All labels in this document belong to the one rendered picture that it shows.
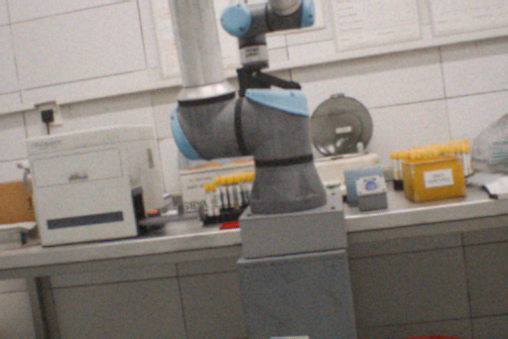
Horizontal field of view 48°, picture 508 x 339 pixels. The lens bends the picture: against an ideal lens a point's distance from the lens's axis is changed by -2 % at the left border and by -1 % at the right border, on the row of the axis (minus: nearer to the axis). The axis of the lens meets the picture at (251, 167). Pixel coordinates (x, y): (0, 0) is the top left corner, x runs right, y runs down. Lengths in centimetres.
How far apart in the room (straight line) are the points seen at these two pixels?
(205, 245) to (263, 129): 48
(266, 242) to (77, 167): 69
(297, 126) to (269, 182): 12
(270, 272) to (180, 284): 119
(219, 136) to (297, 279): 30
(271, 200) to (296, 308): 20
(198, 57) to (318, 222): 38
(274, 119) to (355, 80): 104
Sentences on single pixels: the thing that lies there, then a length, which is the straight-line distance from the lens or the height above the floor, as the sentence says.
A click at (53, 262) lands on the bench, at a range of 162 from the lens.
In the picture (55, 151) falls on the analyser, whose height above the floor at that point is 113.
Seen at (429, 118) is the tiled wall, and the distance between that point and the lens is 211.
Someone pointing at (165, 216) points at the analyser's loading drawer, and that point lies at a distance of 154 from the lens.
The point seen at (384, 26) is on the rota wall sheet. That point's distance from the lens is 211.
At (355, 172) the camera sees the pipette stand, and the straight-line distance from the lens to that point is 157.
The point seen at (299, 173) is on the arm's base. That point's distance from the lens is 109.
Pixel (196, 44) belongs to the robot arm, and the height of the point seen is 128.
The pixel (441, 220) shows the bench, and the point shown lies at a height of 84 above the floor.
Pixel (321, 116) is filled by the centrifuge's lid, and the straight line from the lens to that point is 204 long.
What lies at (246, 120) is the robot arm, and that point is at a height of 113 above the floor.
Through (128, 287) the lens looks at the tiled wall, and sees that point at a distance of 231.
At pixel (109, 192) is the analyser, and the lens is 157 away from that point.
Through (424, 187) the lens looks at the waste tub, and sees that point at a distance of 151.
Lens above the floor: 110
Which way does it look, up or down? 3 degrees down
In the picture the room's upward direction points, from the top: 8 degrees counter-clockwise
